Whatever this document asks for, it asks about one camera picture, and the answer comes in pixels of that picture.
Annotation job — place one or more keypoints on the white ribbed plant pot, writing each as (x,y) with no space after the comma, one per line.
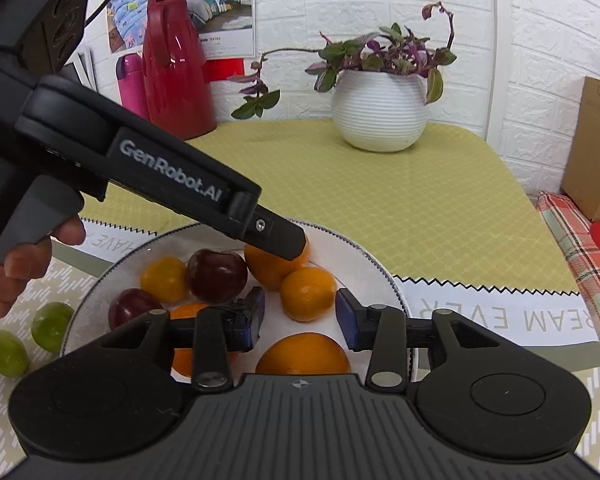
(379,112)

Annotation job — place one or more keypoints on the brown cardboard box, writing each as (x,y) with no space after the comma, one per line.
(581,180)

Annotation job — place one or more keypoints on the purple green trailing plant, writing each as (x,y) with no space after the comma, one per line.
(394,50)

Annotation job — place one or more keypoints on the red thermos jug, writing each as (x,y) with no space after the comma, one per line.
(178,96)

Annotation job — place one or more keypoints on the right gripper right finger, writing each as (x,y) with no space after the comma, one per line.
(391,336)

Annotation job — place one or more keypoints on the mandarin with stem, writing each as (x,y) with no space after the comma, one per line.
(202,342)

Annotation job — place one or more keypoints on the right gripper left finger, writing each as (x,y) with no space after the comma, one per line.
(253,310)

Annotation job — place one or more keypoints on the green apple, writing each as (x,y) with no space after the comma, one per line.
(50,324)

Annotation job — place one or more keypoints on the top orange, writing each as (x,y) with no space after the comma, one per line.
(304,354)

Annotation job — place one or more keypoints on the green mango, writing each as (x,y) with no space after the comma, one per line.
(14,360)

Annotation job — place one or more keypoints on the person's left hand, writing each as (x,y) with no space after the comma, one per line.
(29,262)

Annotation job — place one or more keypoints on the dark red plum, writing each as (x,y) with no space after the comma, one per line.
(216,277)
(129,304)

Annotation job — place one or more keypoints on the small orange behind apple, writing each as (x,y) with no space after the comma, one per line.
(307,294)

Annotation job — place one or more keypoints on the dark red plum front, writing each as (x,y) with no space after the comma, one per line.
(129,304)

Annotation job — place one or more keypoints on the left mandarin orange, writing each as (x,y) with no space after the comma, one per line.
(270,270)

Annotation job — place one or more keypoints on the yellow orange fruit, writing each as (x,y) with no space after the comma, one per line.
(166,280)

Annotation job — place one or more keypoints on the white round plate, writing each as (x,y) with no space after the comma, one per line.
(352,267)

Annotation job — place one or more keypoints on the dark red plum centre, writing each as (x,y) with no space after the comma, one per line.
(216,277)

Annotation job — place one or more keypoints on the bedding wall poster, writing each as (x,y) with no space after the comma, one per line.
(225,28)

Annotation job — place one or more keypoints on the pink water bottle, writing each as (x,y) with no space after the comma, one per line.
(131,84)

